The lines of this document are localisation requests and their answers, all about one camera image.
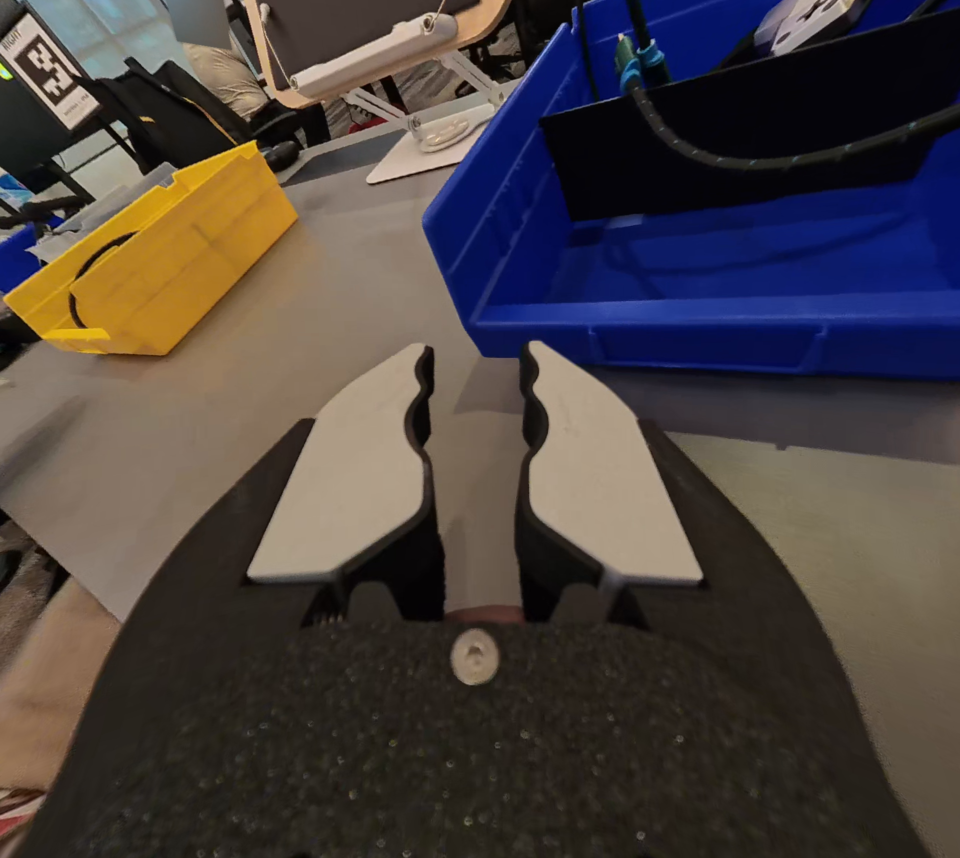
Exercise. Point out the printed tag sign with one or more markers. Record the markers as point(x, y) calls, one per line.
point(52, 66)

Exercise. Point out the black computer mouse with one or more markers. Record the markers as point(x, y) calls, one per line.
point(281, 156)

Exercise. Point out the yellow plastic bin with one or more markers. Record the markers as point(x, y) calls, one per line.
point(210, 235)

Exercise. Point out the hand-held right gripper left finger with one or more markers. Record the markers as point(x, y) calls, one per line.
point(352, 483)

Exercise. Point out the grey desk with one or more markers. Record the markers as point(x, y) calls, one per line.
point(225, 423)

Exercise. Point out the blue plastic bin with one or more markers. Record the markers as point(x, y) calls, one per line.
point(675, 288)

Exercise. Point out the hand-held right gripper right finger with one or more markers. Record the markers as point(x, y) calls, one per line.
point(600, 490)

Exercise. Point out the black divider panel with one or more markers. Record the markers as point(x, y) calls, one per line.
point(600, 175)

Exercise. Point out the small blue bin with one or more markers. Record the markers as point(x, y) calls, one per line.
point(15, 261)

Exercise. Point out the clear plastic organizer box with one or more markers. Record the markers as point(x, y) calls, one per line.
point(112, 197)

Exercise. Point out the large black monitor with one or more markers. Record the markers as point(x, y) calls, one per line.
point(22, 145)

